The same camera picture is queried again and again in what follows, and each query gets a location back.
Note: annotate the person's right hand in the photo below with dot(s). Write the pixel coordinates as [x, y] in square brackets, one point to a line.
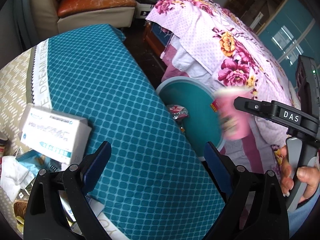
[308, 175]

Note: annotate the red snack wrapper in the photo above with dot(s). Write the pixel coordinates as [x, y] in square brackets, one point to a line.
[177, 112]

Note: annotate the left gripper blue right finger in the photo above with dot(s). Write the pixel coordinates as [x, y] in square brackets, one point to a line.
[219, 172]

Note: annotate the teal and beige mattress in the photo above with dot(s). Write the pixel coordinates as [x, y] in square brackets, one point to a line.
[153, 186]

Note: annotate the white blue medicine box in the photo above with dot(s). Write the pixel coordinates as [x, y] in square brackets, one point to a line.
[57, 135]

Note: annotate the pink floral quilt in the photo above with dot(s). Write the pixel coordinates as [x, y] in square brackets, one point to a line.
[211, 45]

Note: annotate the orange seat cushion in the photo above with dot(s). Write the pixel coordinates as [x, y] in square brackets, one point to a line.
[71, 7]

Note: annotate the white tissue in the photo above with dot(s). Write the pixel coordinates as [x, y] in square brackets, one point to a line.
[14, 177]

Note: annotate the teal glass cabinet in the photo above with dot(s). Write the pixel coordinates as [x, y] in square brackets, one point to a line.
[292, 32]

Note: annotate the teal round trash bin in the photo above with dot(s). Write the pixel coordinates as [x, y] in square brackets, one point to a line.
[202, 124]

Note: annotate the pink paper cup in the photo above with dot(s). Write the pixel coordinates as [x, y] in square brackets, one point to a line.
[234, 123]

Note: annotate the cream leather armchair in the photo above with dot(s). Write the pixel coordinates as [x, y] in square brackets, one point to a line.
[53, 17]

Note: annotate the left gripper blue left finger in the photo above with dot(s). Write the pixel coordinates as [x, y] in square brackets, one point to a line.
[94, 166]

